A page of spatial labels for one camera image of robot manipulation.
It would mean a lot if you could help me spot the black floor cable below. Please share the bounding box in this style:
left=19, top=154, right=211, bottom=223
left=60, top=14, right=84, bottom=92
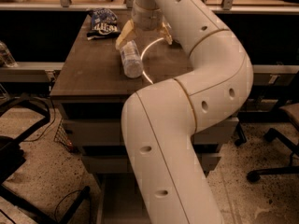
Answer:
left=53, top=189, right=93, bottom=224

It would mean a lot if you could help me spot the blue chip bag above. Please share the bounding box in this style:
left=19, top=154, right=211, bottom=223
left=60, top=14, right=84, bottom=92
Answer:
left=87, top=8, right=121, bottom=40

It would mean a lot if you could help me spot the clear plastic water bottle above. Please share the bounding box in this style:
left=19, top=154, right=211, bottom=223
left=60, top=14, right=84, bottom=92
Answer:
left=120, top=40, right=143, bottom=78

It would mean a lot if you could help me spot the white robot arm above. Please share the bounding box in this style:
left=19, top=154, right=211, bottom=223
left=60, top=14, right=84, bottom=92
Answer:
left=116, top=0, right=253, bottom=224

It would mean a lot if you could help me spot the wire basket on floor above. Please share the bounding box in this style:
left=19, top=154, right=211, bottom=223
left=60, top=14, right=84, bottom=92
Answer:
left=54, top=120, right=78, bottom=153

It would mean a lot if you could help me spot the black office chair right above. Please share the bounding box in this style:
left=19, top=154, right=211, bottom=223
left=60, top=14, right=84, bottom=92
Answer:
left=246, top=103, right=299, bottom=184

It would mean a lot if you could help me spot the open bottom drawer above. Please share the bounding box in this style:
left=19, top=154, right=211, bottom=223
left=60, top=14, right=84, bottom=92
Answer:
left=96, top=173, right=151, bottom=224

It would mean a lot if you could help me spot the black chair left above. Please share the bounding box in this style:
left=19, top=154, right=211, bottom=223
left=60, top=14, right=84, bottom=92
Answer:
left=0, top=94, right=90, bottom=224

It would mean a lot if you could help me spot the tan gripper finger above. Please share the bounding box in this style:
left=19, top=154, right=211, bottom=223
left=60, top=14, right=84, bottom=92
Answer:
left=115, top=20, right=136, bottom=50
left=159, top=22, right=173, bottom=45

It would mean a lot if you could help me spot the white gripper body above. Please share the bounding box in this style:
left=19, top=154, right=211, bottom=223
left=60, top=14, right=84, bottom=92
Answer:
left=131, top=3, right=163, bottom=31

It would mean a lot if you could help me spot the plastic bottle at left edge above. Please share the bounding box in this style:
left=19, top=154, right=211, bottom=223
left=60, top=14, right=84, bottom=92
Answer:
left=0, top=41, right=18, bottom=67

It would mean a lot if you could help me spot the grey shelf rail left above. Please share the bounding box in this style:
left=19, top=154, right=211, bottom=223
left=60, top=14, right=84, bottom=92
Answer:
left=0, top=62, right=64, bottom=83

